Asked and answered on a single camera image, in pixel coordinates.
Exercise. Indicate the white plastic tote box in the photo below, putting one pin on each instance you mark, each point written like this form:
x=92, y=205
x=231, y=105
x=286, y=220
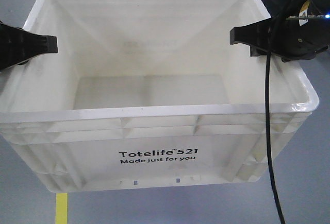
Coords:
x=142, y=93

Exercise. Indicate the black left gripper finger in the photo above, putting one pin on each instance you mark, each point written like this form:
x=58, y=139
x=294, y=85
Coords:
x=18, y=45

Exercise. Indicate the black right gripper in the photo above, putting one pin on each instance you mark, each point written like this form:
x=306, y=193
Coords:
x=300, y=35

